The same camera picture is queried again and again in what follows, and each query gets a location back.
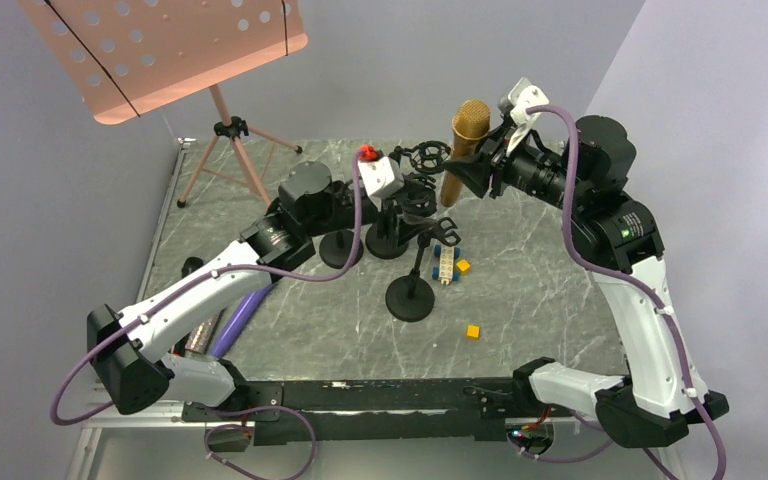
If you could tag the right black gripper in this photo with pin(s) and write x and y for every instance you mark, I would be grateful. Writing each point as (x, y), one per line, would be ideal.
(476, 170)

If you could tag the black round-base desk mic stand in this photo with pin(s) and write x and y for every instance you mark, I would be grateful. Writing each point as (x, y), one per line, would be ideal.
(335, 248)

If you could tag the gold microphone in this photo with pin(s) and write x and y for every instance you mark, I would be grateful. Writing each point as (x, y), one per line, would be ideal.
(470, 124)

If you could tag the purple mic black stand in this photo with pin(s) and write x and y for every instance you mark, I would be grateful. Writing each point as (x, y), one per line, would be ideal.
(402, 216)

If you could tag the purple microphone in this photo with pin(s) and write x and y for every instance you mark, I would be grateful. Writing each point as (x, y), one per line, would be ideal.
(238, 321)

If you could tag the black microphone with orange end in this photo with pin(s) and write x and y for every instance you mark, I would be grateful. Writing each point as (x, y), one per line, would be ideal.
(191, 265)

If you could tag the rhinestone silver microphone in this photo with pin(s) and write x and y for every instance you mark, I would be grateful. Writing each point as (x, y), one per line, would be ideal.
(200, 338)

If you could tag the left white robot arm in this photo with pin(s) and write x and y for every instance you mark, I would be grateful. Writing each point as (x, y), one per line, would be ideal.
(130, 349)

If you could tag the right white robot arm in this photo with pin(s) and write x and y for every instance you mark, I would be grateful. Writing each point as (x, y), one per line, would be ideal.
(662, 395)

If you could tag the pink perforated music stand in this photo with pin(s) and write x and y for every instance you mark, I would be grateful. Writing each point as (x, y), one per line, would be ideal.
(129, 57)

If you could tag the toy brick car blue wheels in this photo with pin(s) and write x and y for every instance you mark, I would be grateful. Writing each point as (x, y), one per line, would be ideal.
(446, 272)

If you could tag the yellow cube on table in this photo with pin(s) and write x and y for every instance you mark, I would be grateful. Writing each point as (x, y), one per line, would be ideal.
(473, 332)

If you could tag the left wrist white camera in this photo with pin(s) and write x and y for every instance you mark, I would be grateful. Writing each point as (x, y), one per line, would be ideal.
(380, 174)

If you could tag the wrist white camera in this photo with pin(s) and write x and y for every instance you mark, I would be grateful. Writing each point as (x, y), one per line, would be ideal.
(380, 174)
(515, 105)

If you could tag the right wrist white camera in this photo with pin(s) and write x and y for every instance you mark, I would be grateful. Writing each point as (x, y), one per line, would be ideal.
(515, 105)

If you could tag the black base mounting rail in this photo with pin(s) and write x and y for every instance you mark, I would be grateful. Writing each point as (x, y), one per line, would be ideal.
(482, 409)

